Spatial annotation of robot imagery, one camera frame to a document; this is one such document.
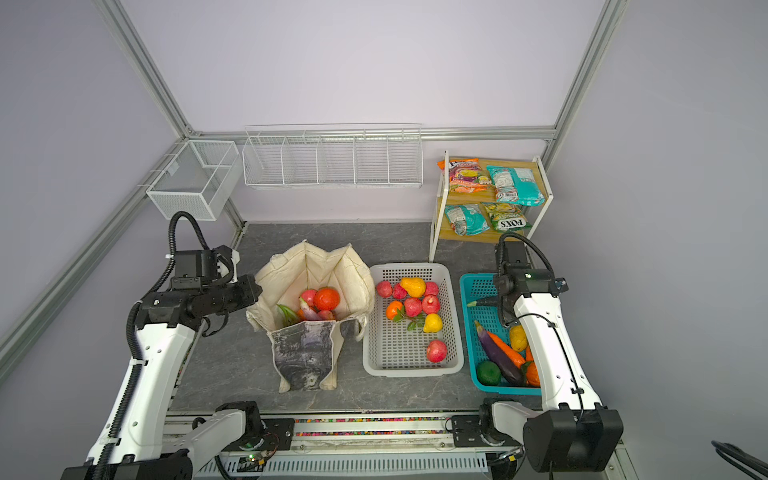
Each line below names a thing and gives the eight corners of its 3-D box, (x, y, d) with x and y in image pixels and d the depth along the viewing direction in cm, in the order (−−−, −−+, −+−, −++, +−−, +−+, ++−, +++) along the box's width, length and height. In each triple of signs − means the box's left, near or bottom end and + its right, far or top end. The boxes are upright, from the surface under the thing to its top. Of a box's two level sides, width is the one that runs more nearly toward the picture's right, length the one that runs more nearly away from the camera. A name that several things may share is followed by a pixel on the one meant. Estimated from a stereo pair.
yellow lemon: (423, 332, 92) (424, 326, 89) (422, 319, 95) (423, 313, 92) (441, 332, 92) (442, 326, 89) (440, 319, 95) (441, 313, 92)
